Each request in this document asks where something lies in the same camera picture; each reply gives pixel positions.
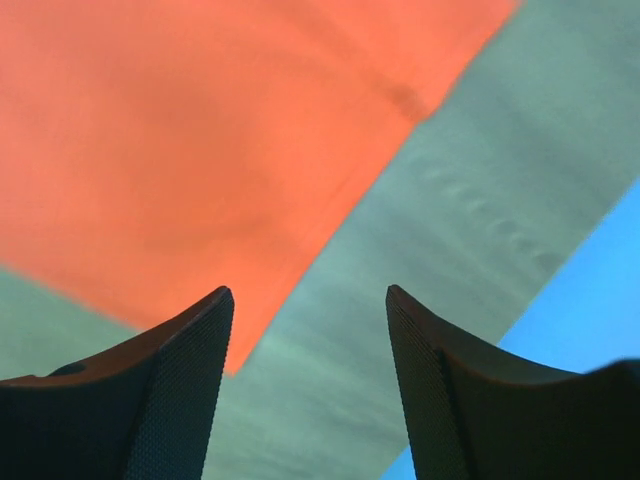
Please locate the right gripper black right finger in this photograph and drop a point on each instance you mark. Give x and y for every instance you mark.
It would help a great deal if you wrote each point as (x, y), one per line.
(475, 411)

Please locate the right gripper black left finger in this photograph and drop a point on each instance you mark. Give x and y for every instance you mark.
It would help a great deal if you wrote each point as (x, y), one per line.
(142, 409)

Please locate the orange t shirt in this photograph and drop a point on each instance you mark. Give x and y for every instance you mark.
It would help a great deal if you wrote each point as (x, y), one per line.
(154, 150)

